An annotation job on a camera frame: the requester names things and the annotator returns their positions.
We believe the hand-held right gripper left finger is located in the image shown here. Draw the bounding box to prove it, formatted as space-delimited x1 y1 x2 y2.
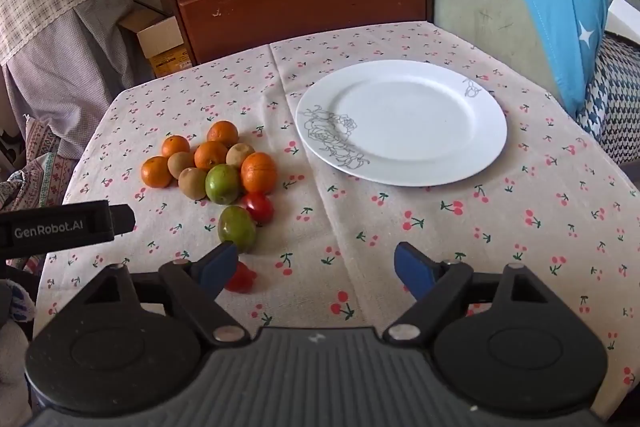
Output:
75 242 251 348

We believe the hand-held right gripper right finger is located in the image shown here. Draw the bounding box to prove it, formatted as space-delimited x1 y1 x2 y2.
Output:
382 242 566 344

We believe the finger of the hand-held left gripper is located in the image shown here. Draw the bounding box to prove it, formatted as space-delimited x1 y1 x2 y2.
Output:
109 204 136 236

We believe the red cherry tomato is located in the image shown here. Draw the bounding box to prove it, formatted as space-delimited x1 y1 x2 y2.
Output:
223 262 258 293
243 192 275 224

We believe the green round fruit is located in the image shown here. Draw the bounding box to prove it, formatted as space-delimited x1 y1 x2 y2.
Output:
205 164 244 204
217 205 257 254

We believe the small orange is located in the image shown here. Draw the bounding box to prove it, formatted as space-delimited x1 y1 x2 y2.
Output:
206 120 240 146
194 141 229 171
161 135 191 158
140 156 173 188

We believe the brown kiwi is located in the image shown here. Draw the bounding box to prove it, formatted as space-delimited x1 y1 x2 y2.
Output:
225 143 255 168
178 167 208 201
167 151 196 180

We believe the large orange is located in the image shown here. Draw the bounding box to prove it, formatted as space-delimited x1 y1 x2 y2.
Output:
240 152 278 194

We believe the white floral plate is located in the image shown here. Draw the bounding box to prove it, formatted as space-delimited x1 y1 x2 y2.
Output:
295 59 508 188

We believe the cherry print tablecloth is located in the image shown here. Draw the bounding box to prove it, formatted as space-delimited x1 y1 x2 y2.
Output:
32 21 640 423

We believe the patterned floral cushion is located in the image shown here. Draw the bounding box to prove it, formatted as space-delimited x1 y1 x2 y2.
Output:
0 114 78 212

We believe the lilac checkered cloth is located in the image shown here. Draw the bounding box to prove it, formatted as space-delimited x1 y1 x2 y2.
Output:
0 0 138 158

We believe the open cardboard box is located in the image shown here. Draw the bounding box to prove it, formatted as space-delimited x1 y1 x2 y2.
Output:
117 2 193 80

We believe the houndstooth cushion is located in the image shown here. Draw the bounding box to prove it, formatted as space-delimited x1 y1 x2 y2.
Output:
575 32 640 165

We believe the brown wooden cabinet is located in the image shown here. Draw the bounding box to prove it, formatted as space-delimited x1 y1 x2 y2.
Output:
149 0 446 66

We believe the blue printed cloth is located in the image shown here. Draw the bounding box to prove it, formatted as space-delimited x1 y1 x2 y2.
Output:
382 0 611 118

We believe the white paper sheet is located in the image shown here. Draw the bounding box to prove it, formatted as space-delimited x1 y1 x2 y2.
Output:
605 0 640 44

